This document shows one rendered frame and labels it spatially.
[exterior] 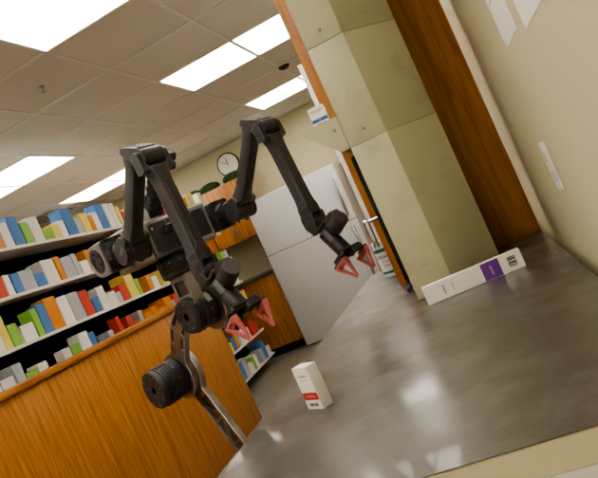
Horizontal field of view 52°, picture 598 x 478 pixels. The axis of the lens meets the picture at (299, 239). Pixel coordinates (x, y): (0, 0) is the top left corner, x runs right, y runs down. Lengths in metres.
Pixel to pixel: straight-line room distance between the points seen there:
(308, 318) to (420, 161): 5.36
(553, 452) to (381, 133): 1.16
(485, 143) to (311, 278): 4.99
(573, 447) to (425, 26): 1.61
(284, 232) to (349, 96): 5.22
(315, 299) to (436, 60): 5.09
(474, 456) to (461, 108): 1.49
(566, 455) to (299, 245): 6.23
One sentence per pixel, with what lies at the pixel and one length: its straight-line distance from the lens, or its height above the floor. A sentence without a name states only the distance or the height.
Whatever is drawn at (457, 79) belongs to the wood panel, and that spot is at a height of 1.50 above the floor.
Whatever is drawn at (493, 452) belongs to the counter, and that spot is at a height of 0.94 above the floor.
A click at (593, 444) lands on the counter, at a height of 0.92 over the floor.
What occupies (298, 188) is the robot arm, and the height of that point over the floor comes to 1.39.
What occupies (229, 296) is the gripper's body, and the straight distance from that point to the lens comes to 1.74.
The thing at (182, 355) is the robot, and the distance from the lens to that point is 2.75.
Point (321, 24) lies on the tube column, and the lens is 1.79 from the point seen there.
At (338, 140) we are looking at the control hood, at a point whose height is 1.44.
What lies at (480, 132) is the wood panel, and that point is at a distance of 2.08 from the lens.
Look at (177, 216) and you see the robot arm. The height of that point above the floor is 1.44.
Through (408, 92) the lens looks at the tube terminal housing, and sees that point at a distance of 1.82.
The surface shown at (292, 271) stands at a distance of 6.94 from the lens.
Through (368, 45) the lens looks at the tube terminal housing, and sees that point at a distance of 1.80.
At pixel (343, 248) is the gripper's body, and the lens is 2.06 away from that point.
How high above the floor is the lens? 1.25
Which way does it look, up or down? 1 degrees down
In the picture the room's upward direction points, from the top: 24 degrees counter-clockwise
